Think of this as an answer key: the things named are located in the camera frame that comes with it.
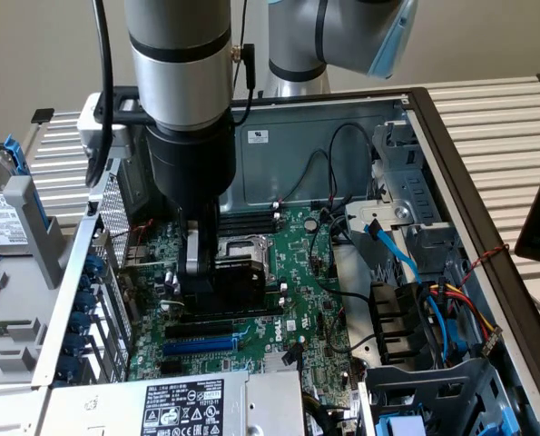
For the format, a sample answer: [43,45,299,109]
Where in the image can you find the low black looped wire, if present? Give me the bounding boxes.
[278,148,339,204]

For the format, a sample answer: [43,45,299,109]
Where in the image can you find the blue expansion slot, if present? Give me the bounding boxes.
[162,334,237,358]

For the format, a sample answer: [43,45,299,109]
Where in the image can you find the silver power supply with label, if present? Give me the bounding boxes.
[37,367,307,436]

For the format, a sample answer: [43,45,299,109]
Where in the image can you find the metal CPU socket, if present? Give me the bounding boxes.
[217,234,276,279]

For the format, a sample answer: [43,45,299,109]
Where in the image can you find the black angled connector cable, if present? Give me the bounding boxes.
[231,43,258,126]

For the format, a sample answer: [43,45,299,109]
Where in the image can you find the blue disk bracket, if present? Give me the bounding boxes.
[3,133,51,229]

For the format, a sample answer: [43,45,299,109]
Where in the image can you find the blue grey drive cage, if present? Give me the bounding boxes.
[358,356,540,436]

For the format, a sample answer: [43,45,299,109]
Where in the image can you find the tall black looped wire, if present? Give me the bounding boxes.
[327,122,374,203]

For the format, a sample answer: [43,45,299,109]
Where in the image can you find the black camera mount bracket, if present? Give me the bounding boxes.
[93,85,153,127]

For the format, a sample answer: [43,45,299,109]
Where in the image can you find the black RAM slot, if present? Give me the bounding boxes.
[219,206,281,219]
[219,219,281,232]
[219,213,281,225]
[219,224,281,237]

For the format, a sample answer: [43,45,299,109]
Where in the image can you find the thin red wire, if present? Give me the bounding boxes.
[100,217,155,243]

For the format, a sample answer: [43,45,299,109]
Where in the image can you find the silver metal disk bay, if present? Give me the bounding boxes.
[369,120,462,255]

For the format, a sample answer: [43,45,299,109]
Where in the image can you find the long black expansion slot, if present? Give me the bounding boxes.
[163,319,235,340]

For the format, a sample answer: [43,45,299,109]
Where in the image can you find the black plastic fan shroud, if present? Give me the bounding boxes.
[368,280,435,365]

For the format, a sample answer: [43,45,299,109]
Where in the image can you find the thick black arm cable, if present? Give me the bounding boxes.
[84,0,117,188]

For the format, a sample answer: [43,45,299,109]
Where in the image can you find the open metal PC case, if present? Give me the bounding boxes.
[31,85,540,436]

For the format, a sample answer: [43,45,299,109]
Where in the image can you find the black wire plug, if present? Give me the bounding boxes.
[281,342,305,367]

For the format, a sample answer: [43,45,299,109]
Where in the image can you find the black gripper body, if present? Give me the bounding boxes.
[144,110,239,222]

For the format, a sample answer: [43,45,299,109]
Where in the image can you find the silver chipset heat sink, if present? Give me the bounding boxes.
[262,352,300,374]

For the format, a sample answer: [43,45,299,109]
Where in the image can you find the spare green RAM stick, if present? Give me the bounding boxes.
[0,320,33,338]

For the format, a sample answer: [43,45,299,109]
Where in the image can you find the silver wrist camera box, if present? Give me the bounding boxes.
[77,92,133,160]

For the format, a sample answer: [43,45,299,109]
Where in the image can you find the blue flat SATA wire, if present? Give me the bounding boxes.
[362,219,457,361]

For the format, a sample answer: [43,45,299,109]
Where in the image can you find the long black motherboard wire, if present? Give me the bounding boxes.
[307,212,373,303]

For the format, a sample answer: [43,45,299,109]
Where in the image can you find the dark screen edge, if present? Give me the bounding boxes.
[514,139,540,265]

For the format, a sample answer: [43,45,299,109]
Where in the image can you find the coloured power wire bundle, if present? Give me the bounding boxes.
[426,281,502,338]

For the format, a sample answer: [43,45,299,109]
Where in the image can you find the thin black hanging cable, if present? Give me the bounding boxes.
[231,0,249,102]

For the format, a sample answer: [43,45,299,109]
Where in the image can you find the green Dell motherboard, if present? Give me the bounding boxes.
[123,206,366,410]

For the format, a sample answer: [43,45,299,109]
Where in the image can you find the red black twisted wire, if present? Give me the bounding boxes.
[457,243,511,288]

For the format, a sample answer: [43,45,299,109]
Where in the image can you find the graphics card with black heatsink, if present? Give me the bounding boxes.
[114,252,271,329]

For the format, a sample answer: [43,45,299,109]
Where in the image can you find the grey plastic parts rack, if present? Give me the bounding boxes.
[0,174,78,387]

